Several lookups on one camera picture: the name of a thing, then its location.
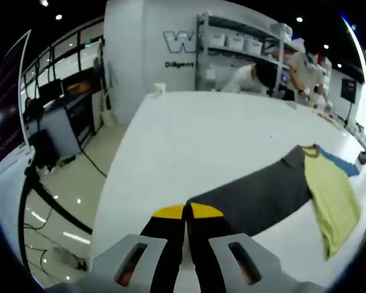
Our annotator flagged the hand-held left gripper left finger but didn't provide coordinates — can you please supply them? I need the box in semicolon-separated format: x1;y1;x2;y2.
91;204;187;293

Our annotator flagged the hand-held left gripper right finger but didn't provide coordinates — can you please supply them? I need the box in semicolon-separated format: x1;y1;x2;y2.
185;201;290;293

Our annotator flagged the yellow grey blue garment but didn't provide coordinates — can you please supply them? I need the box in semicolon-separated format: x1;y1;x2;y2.
185;143;362;261

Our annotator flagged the black stand leg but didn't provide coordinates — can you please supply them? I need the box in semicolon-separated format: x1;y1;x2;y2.
20;167;94;270

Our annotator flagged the grey cabinet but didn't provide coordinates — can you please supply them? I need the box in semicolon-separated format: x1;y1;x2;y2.
40;90;98;157

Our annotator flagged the white cup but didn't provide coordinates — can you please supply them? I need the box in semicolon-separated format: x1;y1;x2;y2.
152;82;167;97

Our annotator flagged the grey metal shelving unit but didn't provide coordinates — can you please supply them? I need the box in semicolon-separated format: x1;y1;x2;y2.
196;11;309;93

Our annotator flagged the dark roll-up banner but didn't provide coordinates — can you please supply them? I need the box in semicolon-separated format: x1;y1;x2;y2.
0;29;32;161

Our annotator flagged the white storage bin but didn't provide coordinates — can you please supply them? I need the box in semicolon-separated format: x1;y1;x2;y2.
228;34;245;50
246;38;264;54
212;32;227;47

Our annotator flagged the black screen on stand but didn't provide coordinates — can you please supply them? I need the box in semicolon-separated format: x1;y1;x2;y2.
341;78;358;123

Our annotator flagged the large clear storage bin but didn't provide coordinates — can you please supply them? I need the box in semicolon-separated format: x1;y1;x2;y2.
270;23;294;39

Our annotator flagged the long ceiling light strip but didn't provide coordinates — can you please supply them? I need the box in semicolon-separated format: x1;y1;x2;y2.
338;12;366;90

